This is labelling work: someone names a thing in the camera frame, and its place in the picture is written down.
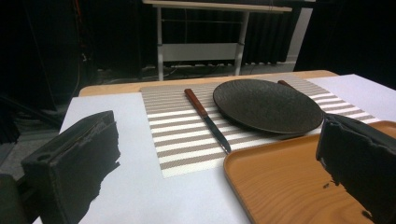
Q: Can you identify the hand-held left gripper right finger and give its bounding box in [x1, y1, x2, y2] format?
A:
[315, 113, 396, 224]

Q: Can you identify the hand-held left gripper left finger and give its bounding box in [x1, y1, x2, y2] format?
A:
[21, 109, 121, 224]

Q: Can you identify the orange wooden tray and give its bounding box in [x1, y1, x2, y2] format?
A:
[223, 119, 396, 224]

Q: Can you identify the white table cover sheet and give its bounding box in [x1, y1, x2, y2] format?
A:
[32, 74, 396, 224]

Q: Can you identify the dark round textured plate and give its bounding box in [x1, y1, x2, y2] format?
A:
[212, 78, 325, 135]

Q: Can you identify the striped beige placemat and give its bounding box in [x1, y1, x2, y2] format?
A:
[139, 74, 381, 179]

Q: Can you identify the wooden-handled utensil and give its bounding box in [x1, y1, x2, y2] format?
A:
[277, 79, 295, 90]

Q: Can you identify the wooden-handled knife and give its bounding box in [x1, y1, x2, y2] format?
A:
[183, 88, 233, 155]

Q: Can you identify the white metal frame desk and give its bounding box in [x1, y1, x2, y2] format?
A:
[142, 0, 293, 82]

